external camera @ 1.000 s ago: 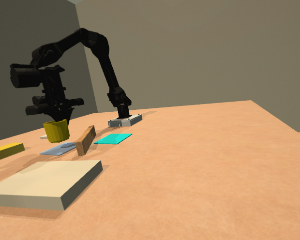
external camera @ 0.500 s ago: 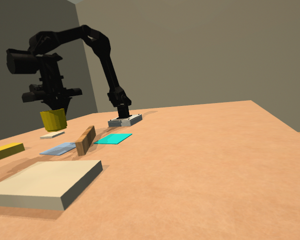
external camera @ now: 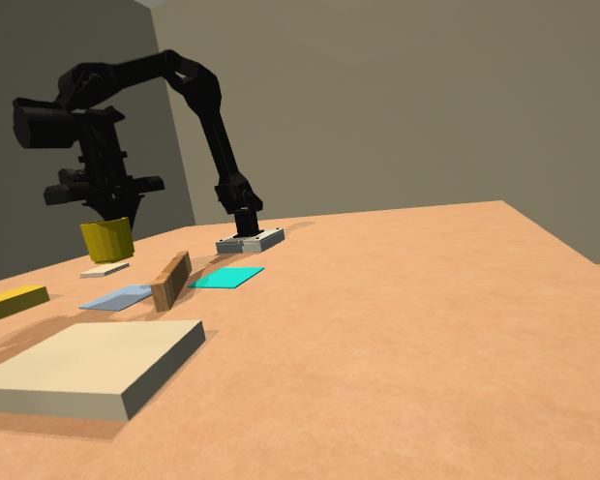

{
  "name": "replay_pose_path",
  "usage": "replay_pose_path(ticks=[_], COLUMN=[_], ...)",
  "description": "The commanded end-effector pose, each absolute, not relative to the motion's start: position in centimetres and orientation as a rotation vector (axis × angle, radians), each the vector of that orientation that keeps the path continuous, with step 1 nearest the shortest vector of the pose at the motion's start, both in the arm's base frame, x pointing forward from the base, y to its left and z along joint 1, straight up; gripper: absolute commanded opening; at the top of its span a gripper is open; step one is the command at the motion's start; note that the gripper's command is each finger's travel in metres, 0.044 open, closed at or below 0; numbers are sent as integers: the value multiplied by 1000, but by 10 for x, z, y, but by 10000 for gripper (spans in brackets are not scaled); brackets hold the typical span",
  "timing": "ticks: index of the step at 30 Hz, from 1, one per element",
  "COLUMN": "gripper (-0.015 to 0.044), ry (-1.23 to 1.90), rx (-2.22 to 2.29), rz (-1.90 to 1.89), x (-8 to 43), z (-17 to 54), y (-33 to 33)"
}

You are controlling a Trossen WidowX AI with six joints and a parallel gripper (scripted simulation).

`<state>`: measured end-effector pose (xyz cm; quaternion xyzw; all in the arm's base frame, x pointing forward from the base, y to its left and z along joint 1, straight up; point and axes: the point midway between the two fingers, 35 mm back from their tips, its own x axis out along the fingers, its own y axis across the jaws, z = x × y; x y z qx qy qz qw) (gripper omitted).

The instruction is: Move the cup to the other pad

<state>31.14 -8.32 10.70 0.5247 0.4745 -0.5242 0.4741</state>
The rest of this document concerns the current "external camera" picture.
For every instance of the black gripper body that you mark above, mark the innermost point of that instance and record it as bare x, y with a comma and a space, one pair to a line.
105, 167

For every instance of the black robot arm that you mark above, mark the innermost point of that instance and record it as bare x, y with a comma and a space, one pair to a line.
54, 125

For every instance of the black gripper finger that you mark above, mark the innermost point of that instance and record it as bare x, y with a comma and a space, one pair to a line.
109, 209
129, 205

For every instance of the yellow flat bar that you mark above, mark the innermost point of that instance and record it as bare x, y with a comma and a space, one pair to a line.
23, 298

